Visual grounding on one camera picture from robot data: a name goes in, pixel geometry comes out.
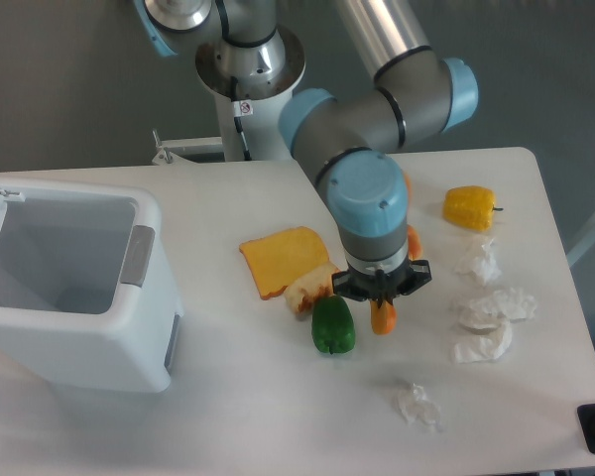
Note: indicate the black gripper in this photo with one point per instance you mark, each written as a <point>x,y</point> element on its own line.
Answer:
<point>406,279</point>

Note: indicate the long yellow bread loaf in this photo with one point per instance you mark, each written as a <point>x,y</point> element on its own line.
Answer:
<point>383,315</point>

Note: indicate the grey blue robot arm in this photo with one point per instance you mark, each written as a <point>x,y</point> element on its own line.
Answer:
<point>344,149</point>

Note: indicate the small crusty bread piece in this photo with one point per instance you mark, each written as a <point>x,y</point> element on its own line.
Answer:
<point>305,291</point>

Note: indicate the green bell pepper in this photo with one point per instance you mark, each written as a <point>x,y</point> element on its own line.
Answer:
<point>332,326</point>

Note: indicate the yellow toast slice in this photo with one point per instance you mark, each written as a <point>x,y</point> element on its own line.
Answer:
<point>277,260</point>

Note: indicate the crumpled white tissue top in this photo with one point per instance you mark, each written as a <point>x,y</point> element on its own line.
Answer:
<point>479,261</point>

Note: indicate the crumpled white tissue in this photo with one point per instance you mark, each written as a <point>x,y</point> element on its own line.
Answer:
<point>491,346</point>
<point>489,312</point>
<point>479,261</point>
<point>414,405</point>

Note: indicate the crumpled white tissue front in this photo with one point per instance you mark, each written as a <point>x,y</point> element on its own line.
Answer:
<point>414,405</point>

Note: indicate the yellow bell pepper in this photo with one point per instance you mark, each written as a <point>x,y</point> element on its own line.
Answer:
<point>472,207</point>

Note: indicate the crumpled white tissue lower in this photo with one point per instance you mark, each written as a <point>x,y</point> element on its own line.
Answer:
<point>491,346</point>

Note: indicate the crumpled white tissue middle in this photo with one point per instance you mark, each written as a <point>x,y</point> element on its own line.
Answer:
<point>489,312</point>

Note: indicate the white plastic trash bin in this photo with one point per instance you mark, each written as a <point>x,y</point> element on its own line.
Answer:
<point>87,294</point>

